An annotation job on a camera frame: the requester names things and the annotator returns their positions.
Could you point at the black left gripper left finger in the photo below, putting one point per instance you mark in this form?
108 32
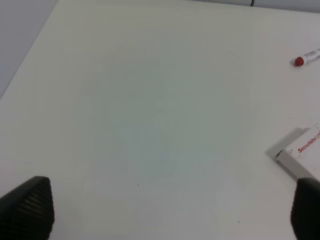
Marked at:
27 212

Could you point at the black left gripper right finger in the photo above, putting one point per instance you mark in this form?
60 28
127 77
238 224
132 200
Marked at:
305 212

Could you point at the white cardboard box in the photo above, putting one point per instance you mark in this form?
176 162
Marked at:
301 157

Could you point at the red whiteboard marker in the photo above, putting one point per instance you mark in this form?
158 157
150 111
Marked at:
307 58

